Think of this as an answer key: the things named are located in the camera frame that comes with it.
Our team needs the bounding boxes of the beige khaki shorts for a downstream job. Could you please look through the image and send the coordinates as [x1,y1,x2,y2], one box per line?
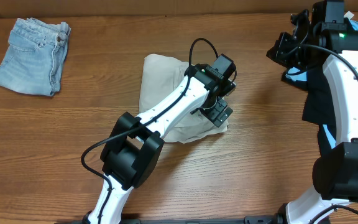
[139,54,229,144]

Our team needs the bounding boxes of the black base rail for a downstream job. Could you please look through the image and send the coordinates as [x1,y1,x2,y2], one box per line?
[54,215,332,224]

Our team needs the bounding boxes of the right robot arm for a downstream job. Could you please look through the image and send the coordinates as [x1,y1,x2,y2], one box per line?
[245,1,358,223]

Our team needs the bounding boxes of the folded light blue jeans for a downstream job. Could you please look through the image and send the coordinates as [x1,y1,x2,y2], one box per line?
[0,18,71,97]

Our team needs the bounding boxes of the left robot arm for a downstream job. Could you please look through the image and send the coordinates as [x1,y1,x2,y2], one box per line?
[82,54,236,223]

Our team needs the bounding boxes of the black garment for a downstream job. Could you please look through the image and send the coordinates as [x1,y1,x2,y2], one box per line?
[281,17,358,159]

